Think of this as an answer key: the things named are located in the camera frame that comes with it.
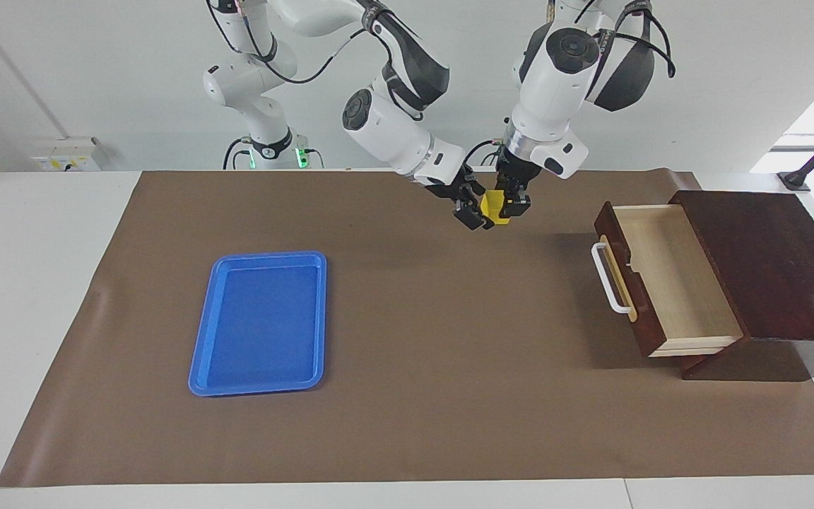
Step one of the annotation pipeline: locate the brown table mat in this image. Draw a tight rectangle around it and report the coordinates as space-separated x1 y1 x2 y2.
0 168 814 488

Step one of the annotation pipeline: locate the black right arm base cable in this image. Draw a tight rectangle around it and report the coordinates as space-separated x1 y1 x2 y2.
223 136 254 170

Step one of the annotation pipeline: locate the white wall socket box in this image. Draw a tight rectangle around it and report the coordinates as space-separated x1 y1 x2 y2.
31 136 102 172

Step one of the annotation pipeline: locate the black left arm base cable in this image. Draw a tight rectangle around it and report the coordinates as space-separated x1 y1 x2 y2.
464 138 510 168

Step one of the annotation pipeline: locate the wooden drawer with white handle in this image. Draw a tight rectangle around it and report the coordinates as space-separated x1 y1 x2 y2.
593 201 745 358

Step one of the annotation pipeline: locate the black arm base cable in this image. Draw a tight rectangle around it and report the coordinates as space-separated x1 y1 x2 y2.
464 138 510 168
223 136 254 170

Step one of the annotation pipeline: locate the blue plastic tray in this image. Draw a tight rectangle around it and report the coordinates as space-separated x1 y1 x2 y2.
188 251 328 397

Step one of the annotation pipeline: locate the yellow cube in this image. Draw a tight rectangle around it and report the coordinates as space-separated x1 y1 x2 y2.
480 189 514 228

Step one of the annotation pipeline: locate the dark wooden cabinet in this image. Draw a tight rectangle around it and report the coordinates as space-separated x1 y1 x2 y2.
668 189 814 382

